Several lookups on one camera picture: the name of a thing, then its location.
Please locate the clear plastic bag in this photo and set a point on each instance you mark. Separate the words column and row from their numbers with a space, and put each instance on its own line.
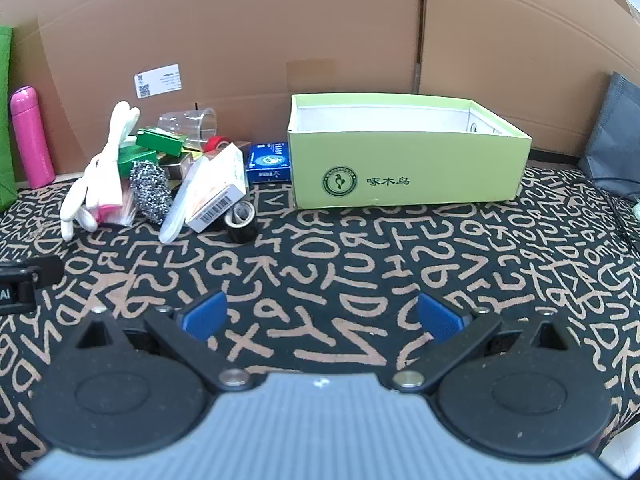
column 175, row 217

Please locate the dark green box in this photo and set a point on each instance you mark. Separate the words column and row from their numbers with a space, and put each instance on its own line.
column 160, row 142

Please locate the grey fabric bag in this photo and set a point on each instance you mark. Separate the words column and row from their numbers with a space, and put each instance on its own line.
column 612, row 145

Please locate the pink cotton swab pack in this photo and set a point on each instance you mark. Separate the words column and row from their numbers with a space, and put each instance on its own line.
column 117, row 214

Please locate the cardboard backdrop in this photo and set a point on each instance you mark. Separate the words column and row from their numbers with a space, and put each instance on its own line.
column 310, row 20

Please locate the red tape roll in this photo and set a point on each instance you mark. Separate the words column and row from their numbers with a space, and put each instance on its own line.
column 215, row 145

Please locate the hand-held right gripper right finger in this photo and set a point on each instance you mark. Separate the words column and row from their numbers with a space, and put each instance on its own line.
column 437, row 316

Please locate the clear plastic cup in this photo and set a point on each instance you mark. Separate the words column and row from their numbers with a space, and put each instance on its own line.
column 192, row 125

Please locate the green fabric bag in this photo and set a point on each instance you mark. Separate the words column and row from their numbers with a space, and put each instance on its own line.
column 5, row 120

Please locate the black letter-printed mat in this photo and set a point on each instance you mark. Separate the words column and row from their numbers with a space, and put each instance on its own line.
column 320, row 270

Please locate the steel wool scrubber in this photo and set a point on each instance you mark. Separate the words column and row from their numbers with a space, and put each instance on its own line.
column 149, row 191

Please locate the blue cardboard box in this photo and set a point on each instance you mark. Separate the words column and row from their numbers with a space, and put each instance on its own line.
column 268, row 162

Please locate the white barcoded box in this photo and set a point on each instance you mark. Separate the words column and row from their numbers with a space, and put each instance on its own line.
column 217, row 185

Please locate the black tape roll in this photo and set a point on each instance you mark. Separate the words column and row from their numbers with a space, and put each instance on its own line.
column 242, row 224

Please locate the bright green box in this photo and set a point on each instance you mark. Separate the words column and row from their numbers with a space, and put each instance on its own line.
column 136, row 159

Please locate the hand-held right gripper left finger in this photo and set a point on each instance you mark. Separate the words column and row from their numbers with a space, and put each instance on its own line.
column 206, row 312

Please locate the white glove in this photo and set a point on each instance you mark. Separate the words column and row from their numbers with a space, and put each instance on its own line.
column 102, row 175

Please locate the light green shoe box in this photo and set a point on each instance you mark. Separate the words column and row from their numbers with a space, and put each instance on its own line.
column 410, row 167

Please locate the white paper label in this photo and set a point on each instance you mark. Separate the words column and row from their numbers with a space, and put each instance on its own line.
column 157, row 81

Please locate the pink bottle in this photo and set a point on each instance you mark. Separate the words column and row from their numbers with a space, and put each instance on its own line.
column 31, row 135

